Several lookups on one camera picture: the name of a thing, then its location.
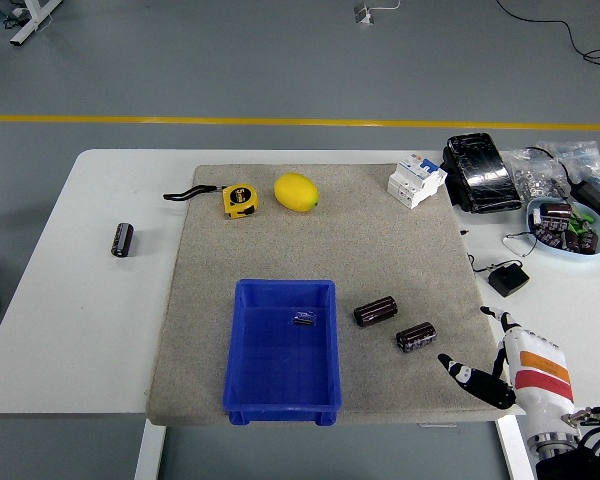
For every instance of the white desk foot frame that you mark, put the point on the white desk foot frame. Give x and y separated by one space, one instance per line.
32 22

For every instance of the silver floor socket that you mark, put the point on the silver floor socket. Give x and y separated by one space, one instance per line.
364 14

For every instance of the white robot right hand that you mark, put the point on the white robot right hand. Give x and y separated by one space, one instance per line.
535 380

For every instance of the dark capacitor with print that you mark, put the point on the dark capacitor with print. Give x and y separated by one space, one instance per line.
588 242
571 241
547 232

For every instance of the small clear bag black part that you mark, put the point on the small clear bag black part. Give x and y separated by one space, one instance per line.
305 320

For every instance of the white table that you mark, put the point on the white table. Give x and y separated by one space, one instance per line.
80 325

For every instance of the light blue bowl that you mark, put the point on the light blue bowl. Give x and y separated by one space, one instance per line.
562 254

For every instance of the small white connector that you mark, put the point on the small white connector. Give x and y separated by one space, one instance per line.
536 216

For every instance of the yellow lemon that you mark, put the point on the yellow lemon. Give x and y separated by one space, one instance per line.
296 192

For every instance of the blue plastic box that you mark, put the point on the blue plastic box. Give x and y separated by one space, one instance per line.
280 360

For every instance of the clear bag of small parts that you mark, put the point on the clear bag of small parts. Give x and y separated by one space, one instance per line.
585 160

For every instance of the white blue circuit breaker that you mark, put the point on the white blue circuit breaker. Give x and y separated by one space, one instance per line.
412 182

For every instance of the yellow tape measure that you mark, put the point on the yellow tape measure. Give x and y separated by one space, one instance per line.
240 201

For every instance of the small black power adapter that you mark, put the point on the small black power adapter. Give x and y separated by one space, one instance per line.
508 281

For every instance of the dark battery with white print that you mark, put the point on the dark battery with white print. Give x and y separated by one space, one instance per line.
416 337

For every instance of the dark brown cylindrical battery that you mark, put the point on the dark brown cylindrical battery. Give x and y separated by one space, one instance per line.
375 311
122 240

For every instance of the large brown capacitor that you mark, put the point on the large brown capacitor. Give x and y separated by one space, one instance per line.
556 210

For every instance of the large black power adapter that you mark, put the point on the large black power adapter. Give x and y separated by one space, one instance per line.
592 192

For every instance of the clear bag of metal nuts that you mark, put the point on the clear bag of metal nuts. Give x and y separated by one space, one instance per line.
530 180

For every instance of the black wrapped box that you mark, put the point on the black wrapped box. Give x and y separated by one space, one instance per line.
482 175

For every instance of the green plastic part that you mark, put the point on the green plastic part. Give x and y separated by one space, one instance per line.
580 222

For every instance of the grey-brown mat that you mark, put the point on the grey-brown mat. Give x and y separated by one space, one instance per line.
380 240

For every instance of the white table leg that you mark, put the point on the white table leg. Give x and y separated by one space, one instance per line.
512 450
150 450

